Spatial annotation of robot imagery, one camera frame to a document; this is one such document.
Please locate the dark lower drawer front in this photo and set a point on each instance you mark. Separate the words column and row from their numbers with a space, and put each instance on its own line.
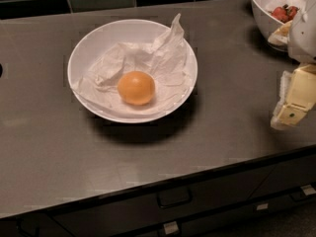
column 198, row 225

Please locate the dark drawer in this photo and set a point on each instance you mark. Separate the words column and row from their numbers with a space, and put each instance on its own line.
column 288, row 175
column 134, row 213
column 198, row 225

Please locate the orange fruit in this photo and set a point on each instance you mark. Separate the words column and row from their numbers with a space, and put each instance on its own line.
column 136, row 88

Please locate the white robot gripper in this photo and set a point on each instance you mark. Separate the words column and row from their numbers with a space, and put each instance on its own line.
column 304, row 39

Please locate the dark right drawer front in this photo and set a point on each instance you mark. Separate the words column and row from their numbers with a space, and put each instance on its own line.
column 288, row 175

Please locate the dark upper drawer front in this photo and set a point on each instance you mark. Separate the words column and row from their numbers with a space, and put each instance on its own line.
column 134, row 213

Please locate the white ceramic bowl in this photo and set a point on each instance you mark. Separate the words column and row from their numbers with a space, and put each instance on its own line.
column 92, row 46

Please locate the crumpled white paper napkin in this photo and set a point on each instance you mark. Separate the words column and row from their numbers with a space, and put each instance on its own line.
column 164, row 60

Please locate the black drawer handle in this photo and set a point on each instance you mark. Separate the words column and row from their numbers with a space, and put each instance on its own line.
column 174, row 197

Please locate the red strawberries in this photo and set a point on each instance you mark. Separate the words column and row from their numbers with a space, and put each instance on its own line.
column 285, row 13

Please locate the white fruit bowl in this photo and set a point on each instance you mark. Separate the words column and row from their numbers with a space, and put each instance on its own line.
column 266, row 23

